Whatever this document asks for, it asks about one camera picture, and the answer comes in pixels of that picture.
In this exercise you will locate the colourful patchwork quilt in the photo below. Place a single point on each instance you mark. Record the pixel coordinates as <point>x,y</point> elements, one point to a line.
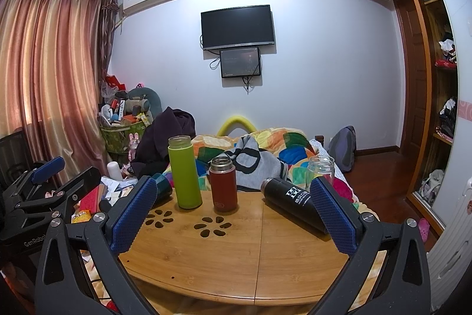
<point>291,149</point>

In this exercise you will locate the grey black patterned cloth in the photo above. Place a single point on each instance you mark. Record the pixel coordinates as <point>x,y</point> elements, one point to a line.
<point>254,167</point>

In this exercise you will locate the black chair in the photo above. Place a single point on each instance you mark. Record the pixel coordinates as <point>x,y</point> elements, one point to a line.
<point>14,152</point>

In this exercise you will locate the clear glass cup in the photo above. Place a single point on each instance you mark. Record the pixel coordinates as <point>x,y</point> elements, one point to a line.
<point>321,171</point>

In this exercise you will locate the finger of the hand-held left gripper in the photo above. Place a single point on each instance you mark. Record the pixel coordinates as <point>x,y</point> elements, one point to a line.
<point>75,189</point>
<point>48,168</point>

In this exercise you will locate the yellow packet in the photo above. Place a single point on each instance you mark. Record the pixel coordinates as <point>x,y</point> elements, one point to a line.
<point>81,217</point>

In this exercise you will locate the grey backpack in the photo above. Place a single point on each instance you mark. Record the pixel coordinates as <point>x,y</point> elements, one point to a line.
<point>343,149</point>

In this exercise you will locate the yellow foam tube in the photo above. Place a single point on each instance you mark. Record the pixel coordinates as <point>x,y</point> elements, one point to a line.
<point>236,122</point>

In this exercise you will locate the black wall television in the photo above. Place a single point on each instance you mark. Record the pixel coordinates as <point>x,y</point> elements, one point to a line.
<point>238,27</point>

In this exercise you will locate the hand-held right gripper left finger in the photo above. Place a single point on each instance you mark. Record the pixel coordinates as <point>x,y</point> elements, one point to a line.
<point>132,217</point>

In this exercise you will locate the pink rabbit toy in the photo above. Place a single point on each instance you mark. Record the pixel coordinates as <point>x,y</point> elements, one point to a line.
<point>133,145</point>

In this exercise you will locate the pink curtain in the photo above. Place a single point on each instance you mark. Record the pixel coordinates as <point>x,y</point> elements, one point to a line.
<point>48,71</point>

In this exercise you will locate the green basket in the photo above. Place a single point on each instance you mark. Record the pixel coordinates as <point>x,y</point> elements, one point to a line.
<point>116,139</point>

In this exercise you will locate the white sliding door panel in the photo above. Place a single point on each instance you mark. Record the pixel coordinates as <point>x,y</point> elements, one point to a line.
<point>459,42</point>

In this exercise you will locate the green thermos cup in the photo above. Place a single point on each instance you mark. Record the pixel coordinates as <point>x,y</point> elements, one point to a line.
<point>184,178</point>

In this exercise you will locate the red thermos cup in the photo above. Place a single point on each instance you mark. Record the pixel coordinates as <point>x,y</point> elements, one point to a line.
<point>223,193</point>

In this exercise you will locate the small black wall monitor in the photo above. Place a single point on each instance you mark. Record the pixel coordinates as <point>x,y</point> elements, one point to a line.
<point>240,62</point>

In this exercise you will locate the wooden wardrobe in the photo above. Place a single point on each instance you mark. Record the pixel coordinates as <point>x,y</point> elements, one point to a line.
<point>440,108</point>

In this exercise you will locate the red bag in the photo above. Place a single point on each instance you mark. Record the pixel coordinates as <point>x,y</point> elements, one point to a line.
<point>113,81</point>

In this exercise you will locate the dark purple jacket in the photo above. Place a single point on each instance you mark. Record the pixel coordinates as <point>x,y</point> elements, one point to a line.
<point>162,134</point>

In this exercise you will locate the red book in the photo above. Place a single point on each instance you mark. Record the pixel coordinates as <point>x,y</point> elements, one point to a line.
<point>91,200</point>

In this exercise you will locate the pink slipper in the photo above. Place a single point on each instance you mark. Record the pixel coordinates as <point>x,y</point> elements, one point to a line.
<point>423,230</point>

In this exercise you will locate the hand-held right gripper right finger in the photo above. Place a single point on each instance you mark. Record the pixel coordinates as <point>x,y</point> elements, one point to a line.
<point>336,217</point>

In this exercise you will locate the black thermos cup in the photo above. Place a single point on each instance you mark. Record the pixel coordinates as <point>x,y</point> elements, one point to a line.
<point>287,202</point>

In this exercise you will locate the wooden door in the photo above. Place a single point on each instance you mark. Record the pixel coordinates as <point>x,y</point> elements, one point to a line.
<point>409,86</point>

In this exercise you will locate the grey plush toy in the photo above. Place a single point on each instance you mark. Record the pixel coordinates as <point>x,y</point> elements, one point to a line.
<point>145,97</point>

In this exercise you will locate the dark teal cup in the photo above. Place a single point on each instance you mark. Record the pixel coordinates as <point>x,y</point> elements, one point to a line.
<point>164,188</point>

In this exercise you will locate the white handbag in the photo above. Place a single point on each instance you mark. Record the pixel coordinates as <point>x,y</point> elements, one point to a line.
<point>432,186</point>

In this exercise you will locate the white bottle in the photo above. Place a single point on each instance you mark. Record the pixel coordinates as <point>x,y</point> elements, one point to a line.
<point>114,171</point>

